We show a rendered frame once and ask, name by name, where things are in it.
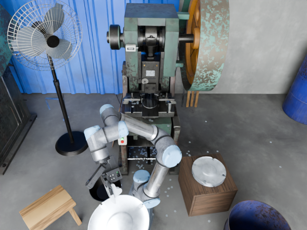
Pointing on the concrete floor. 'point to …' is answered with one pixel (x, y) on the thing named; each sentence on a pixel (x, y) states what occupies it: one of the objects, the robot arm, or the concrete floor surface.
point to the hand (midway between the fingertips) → (112, 201)
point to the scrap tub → (255, 217)
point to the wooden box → (212, 205)
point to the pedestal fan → (52, 21)
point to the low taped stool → (49, 209)
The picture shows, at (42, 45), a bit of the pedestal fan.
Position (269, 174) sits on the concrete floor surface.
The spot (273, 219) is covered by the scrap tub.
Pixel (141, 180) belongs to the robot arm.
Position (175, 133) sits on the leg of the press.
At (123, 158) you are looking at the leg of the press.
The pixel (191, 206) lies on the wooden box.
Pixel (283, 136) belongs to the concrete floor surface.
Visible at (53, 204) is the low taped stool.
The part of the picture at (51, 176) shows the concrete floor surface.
